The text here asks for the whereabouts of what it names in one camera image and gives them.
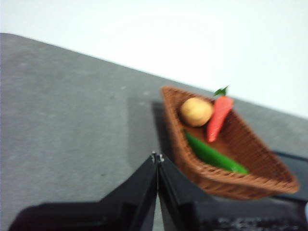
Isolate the green pepper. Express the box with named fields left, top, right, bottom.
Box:
left=182, top=128, right=250, bottom=175

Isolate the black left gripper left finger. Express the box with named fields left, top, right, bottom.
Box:
left=8, top=151, right=159, bottom=231

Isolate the yellow potato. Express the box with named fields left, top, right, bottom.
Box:
left=180, top=97, right=215, bottom=128

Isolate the brown wicker basket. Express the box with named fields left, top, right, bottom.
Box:
left=160, top=85, right=300, bottom=200

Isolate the black rectangular tray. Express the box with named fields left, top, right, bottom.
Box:
left=271, top=150, right=308, bottom=201

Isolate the orange carrot with green leaves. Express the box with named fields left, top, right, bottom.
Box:
left=206, top=85, right=234, bottom=143

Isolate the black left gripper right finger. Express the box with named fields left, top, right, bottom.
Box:
left=157, top=153, right=308, bottom=231

